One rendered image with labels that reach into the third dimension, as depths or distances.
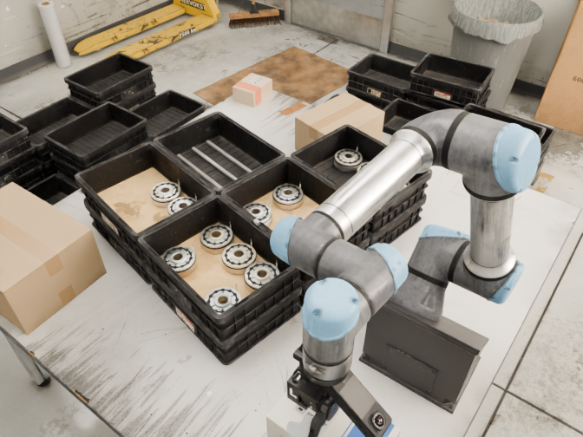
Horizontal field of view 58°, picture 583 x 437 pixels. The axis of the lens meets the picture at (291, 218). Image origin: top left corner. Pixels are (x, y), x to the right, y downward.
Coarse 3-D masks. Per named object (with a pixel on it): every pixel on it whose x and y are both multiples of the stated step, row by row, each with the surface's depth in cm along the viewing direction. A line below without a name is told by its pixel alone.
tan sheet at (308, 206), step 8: (272, 192) 184; (256, 200) 181; (264, 200) 181; (304, 200) 181; (272, 208) 178; (304, 208) 178; (312, 208) 178; (272, 216) 176; (280, 216) 176; (296, 216) 176; (304, 216) 176; (272, 224) 173
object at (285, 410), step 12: (276, 408) 93; (288, 408) 93; (300, 408) 93; (276, 420) 92; (288, 420) 92; (300, 420) 92; (336, 420) 92; (348, 420) 92; (276, 432) 94; (324, 432) 90; (336, 432) 90; (348, 432) 90; (360, 432) 90; (396, 432) 90
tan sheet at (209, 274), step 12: (192, 240) 167; (240, 240) 167; (204, 252) 163; (204, 264) 160; (216, 264) 160; (192, 276) 156; (204, 276) 156; (216, 276) 156; (228, 276) 156; (240, 276) 156; (204, 288) 153; (240, 288) 153
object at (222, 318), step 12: (204, 204) 165; (228, 204) 165; (180, 216) 161; (240, 216) 161; (156, 228) 157; (156, 252) 150; (168, 264) 146; (168, 276) 146; (276, 276) 143; (288, 276) 145; (180, 288) 143; (192, 288) 140; (264, 288) 140; (204, 300) 137; (252, 300) 139; (216, 312) 134; (228, 312) 134
